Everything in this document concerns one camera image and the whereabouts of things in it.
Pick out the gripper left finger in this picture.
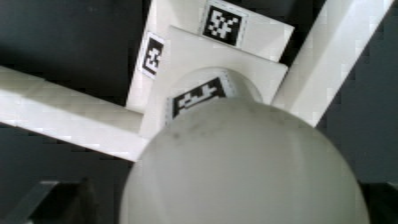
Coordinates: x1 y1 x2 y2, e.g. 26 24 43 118
0 179 97 224

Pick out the white lamp base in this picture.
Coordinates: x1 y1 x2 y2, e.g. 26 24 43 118
127 0 294 138

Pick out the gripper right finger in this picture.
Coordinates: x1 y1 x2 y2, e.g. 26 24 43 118
362 183 398 224

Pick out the white lamp bulb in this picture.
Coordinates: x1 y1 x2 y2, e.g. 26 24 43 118
120 67 370 224

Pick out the white U-shaped fence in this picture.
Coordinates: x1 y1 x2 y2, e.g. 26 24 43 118
0 0 397 160

